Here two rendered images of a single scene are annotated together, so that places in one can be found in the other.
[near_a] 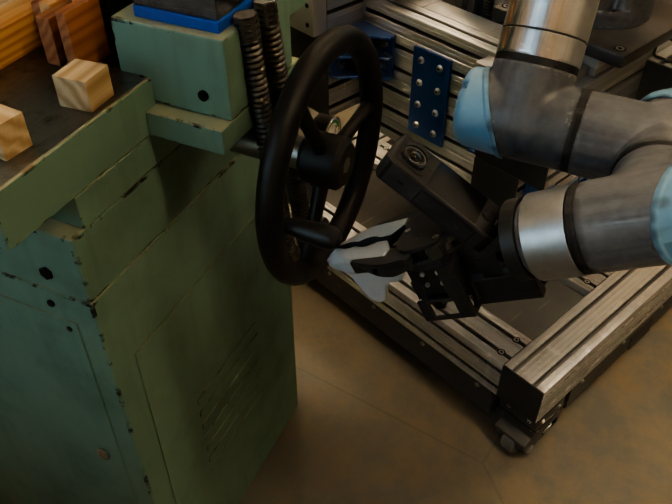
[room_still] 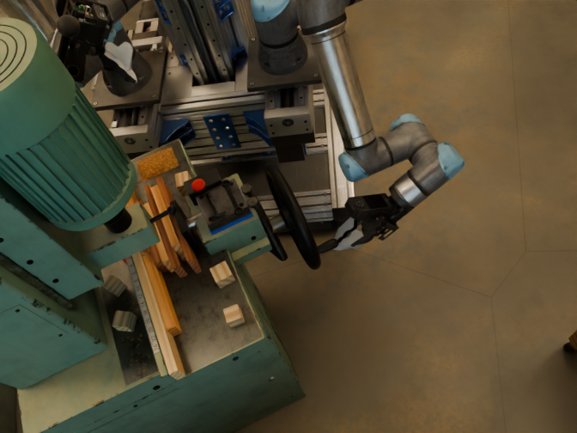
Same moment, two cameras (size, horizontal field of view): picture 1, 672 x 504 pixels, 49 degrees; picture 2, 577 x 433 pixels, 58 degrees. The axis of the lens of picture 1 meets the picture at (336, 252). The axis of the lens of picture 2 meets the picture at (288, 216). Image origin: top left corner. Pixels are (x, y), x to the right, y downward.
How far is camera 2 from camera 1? 0.76 m
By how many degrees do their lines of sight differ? 27
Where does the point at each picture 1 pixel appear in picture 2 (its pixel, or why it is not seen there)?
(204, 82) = (252, 234)
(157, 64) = (229, 242)
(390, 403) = (291, 258)
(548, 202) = (409, 186)
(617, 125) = (402, 145)
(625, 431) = (374, 187)
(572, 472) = not seen: hidden behind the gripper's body
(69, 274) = not seen: hidden behind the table
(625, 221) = (437, 179)
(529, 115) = (375, 161)
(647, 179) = (434, 163)
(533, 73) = (369, 149)
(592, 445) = not seen: hidden behind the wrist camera
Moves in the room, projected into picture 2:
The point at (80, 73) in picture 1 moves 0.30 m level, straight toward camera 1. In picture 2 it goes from (223, 272) to (359, 313)
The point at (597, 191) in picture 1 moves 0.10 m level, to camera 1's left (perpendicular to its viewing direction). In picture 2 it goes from (422, 174) to (395, 206)
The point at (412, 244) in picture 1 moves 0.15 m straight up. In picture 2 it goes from (372, 226) to (370, 191)
